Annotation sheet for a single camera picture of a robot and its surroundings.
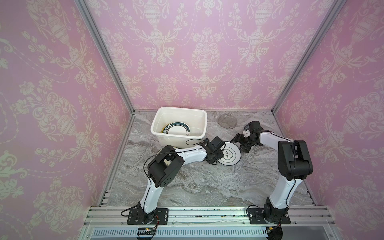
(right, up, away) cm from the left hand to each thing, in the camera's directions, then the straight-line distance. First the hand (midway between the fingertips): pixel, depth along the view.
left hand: (223, 157), depth 92 cm
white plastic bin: (-17, +24, +12) cm, 32 cm away
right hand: (+9, +7, +6) cm, 13 cm away
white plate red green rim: (-31, +18, +13) cm, 38 cm away
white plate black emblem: (+6, +2, +5) cm, 8 cm away
